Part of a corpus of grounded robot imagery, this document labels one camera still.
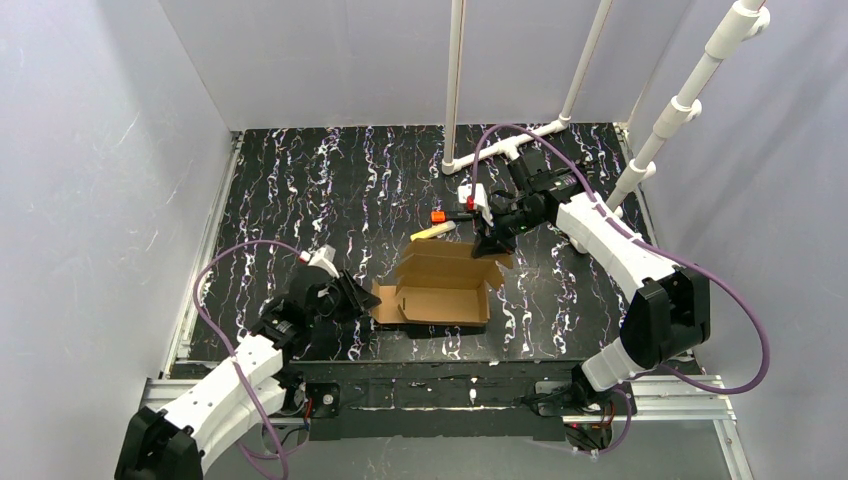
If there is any aluminium rail frame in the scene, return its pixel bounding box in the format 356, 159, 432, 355
122, 129, 757, 480

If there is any purple cable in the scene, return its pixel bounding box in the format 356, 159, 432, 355
471, 124, 772, 458
192, 240, 313, 480

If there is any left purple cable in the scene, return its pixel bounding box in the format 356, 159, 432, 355
192, 240, 313, 480

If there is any orange capped black marker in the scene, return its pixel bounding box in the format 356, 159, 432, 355
430, 210, 475, 225

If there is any brown cardboard box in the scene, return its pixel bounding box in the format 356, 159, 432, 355
372, 239, 513, 327

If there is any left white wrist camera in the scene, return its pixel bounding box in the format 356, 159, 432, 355
298, 245, 340, 278

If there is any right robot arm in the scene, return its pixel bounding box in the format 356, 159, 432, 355
458, 152, 711, 414

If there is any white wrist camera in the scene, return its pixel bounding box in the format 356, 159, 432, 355
298, 245, 340, 278
457, 183, 494, 226

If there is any white PVC pipe frame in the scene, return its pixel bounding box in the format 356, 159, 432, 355
440, 0, 773, 256

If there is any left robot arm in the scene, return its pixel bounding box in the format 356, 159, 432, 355
114, 267, 381, 479

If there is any yellow highlighter marker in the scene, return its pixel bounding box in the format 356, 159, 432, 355
410, 221, 457, 242

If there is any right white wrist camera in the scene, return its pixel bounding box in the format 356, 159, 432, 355
457, 183, 494, 226

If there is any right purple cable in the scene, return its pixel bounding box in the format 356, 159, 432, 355
471, 124, 772, 458

